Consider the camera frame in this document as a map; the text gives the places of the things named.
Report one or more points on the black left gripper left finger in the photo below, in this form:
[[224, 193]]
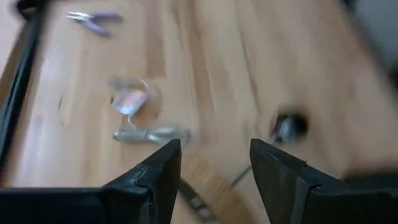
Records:
[[93, 205]]

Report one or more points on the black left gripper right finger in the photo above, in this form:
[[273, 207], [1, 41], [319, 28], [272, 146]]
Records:
[[311, 205]]

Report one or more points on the wooden base lamp black socket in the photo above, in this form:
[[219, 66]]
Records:
[[292, 126]]

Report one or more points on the black aluminium table frame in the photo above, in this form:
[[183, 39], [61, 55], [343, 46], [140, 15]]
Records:
[[15, 102]]

